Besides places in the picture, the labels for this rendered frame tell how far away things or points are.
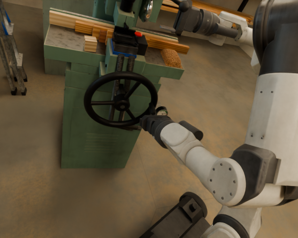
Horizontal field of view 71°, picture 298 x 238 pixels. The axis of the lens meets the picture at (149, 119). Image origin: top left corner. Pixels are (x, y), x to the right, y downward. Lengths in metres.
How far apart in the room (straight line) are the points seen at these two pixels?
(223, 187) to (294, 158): 0.11
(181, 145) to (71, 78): 0.62
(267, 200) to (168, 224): 0.96
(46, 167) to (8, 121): 0.49
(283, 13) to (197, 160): 0.31
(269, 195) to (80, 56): 0.78
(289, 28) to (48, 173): 1.45
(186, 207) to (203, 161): 0.93
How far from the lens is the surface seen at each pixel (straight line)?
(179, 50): 1.15
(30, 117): 1.85
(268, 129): 0.36
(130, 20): 0.98
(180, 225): 1.36
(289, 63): 0.37
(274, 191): 0.42
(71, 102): 1.08
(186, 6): 0.79
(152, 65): 0.97
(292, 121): 0.36
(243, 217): 0.89
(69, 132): 1.25
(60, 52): 0.92
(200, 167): 0.48
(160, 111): 1.08
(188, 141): 0.53
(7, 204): 1.50
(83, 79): 0.98
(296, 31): 0.39
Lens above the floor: 1.36
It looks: 42 degrees down
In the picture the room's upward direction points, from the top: 25 degrees clockwise
